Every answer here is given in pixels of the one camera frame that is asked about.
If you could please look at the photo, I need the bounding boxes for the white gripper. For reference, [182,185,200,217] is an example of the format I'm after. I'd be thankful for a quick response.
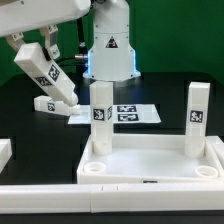
[0,0,91,61]

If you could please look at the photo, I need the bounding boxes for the white desk top tray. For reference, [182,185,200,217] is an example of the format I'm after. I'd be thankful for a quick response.
[77,134,224,184]

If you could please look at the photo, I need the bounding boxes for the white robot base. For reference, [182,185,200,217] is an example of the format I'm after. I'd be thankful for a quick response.
[83,0,141,85]

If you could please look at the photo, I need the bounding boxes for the white left barrier block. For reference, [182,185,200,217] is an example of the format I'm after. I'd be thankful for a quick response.
[0,139,12,173]

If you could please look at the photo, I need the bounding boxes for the white marker sheet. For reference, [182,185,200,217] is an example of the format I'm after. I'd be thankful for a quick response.
[68,104,161,124]

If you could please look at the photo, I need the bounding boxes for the black camera stand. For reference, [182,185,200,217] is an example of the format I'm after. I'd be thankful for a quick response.
[76,16,90,64]

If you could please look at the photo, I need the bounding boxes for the white front barrier rail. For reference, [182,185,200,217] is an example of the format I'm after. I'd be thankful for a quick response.
[0,182,224,214]

